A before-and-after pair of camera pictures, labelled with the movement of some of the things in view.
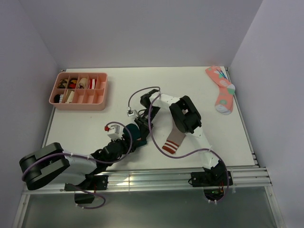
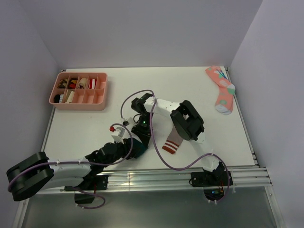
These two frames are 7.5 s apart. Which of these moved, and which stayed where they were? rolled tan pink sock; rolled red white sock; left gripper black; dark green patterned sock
Moved: dark green patterned sock
Stayed: left gripper black; rolled tan pink sock; rolled red white sock
